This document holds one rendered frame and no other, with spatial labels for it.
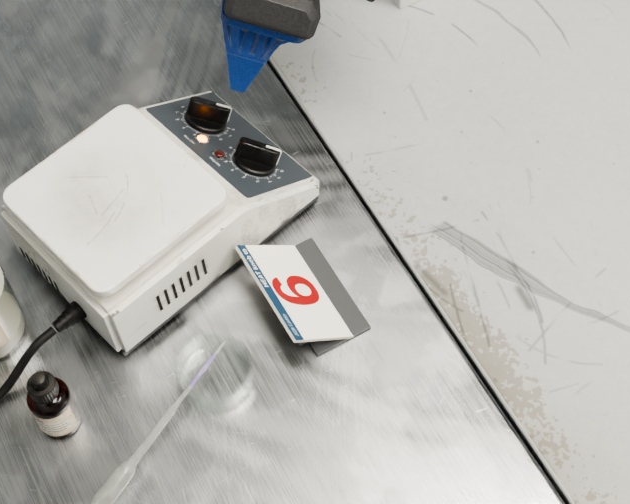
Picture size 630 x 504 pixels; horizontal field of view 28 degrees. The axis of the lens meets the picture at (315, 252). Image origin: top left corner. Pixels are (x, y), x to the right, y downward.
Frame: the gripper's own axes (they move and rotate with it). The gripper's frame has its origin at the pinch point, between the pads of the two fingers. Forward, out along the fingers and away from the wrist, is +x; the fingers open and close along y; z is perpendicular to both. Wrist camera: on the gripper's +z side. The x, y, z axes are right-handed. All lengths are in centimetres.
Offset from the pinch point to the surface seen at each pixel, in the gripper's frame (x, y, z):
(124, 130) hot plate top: 9.2, -4.4, -6.8
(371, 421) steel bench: 17.3, -20.1, 14.2
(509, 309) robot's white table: 10.6, -12.5, 23.0
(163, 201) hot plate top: 10.3, -10.4, -3.2
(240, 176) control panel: 9.6, -5.9, 2.1
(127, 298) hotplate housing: 15.3, -15.5, -4.1
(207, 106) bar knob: 7.9, -0.3, -1.2
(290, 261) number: 13.9, -8.8, 7.2
